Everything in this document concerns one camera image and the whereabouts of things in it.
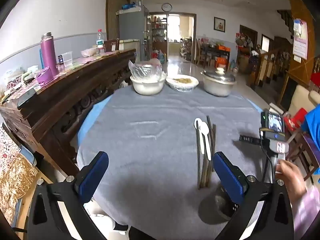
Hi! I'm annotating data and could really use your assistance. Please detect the metal utensil holder cup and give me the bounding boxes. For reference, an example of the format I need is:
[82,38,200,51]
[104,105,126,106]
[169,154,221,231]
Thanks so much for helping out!
[212,184,239,222]

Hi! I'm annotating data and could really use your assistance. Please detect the red and blue child's chair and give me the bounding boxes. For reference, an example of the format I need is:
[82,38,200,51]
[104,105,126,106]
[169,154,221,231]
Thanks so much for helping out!
[285,105,320,140]

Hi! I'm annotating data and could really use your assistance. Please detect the dark carved wooden side table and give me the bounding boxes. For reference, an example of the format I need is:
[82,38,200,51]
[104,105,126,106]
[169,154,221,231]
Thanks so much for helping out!
[0,49,137,178]

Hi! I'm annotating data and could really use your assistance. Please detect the black phone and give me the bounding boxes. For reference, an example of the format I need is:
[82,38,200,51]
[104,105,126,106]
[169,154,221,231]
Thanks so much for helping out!
[17,87,37,108]

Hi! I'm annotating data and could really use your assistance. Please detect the wooden staircase railing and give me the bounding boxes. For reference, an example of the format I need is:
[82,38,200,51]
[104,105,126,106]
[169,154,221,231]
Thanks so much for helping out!
[247,47,295,88]

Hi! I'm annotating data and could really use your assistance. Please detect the gold patterned cloth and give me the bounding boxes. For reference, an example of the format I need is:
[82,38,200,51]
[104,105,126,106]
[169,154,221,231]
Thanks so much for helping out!
[0,152,38,225]

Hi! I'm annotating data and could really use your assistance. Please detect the blue table cover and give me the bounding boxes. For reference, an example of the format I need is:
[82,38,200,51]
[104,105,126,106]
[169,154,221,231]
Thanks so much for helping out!
[77,95,263,145]

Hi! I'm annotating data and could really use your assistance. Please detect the grey table cloth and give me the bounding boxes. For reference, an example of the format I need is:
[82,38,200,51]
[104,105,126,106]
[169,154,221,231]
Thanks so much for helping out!
[76,85,273,227]

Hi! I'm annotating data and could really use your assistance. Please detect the person's right forearm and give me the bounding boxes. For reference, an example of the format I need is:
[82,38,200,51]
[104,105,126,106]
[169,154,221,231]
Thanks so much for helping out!
[291,184,320,238]

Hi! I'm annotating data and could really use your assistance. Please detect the brown wooden door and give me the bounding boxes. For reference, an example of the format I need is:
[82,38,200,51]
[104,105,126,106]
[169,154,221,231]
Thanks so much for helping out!
[106,0,131,40]

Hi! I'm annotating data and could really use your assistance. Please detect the red-capped water bottle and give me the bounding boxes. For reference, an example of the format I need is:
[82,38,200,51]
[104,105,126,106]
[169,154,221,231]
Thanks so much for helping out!
[96,29,105,54]

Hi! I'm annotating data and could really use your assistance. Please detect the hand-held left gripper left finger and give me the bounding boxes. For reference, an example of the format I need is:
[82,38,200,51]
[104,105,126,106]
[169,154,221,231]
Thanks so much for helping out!
[26,151,109,240]

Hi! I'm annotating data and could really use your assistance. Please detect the framed wall picture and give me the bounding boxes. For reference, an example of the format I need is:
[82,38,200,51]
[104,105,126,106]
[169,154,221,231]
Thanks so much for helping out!
[214,17,226,32]

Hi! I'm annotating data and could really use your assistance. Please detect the dark wooden dining table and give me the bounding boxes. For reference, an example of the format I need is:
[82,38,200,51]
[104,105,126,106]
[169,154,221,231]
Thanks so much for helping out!
[200,44,230,67]

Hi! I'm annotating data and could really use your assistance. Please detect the purple thermos lid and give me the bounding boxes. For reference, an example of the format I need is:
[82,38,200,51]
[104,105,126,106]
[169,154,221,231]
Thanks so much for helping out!
[36,67,54,85]

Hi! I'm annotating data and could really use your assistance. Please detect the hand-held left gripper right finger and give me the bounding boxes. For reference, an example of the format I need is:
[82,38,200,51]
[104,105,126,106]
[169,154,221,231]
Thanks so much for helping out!
[212,151,294,240]

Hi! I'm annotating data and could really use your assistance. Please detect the small wooden frame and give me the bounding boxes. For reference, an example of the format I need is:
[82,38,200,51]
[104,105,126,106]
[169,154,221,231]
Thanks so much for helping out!
[104,39,120,53]

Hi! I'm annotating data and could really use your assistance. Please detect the pink wall calendar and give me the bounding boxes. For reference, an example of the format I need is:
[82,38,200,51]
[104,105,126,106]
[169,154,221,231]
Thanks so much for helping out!
[292,19,308,63]

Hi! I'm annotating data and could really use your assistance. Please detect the white dish with food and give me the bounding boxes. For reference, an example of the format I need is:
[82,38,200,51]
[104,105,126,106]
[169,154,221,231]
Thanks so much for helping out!
[165,74,200,93]

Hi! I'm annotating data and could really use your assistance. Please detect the metal pot with lid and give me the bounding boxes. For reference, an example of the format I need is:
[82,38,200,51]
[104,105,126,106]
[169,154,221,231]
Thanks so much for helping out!
[201,67,237,97]

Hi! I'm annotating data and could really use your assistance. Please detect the patterned table runner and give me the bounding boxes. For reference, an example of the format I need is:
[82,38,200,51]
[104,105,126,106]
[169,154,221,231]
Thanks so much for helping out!
[0,50,120,103]

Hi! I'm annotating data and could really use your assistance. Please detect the person's right hand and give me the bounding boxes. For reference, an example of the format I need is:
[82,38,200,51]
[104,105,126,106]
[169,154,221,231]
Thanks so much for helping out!
[276,159,307,203]

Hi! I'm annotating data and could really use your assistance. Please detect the person's leg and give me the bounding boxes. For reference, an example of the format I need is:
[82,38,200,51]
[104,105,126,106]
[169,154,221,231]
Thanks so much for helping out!
[127,226,160,240]

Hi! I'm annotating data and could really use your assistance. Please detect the white bowl with plastic bag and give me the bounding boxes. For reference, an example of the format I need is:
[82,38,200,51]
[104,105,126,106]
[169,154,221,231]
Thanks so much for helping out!
[128,58,167,96]

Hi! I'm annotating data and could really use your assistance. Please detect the white plastic spoon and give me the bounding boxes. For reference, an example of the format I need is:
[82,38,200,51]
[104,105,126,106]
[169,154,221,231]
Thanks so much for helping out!
[200,122,212,161]
[194,118,204,154]

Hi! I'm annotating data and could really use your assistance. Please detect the patterned paper gift bag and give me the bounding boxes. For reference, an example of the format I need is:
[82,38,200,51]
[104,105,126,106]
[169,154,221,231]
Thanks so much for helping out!
[0,122,22,165]

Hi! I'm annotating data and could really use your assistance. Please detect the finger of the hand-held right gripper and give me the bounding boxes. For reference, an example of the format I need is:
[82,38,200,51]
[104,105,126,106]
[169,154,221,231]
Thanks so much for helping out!
[239,134,262,145]

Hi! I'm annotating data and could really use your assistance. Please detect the white and black shoe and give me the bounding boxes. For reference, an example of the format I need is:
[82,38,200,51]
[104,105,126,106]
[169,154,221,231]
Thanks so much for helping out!
[112,221,129,234]

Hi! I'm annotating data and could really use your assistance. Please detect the clear plastic cup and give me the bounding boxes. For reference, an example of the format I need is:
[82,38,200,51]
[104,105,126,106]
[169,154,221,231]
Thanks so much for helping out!
[61,51,73,68]

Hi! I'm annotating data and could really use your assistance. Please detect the grey fridge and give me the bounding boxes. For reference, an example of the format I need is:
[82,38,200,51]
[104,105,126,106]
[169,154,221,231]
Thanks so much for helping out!
[116,5,150,55]

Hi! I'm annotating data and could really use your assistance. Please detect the purple thermos flask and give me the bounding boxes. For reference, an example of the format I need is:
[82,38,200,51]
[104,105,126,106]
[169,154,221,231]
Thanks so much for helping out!
[40,32,59,78]

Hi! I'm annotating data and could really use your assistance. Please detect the clear bowl with white food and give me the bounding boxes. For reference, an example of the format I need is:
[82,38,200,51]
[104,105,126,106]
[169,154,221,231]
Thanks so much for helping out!
[80,47,98,57]

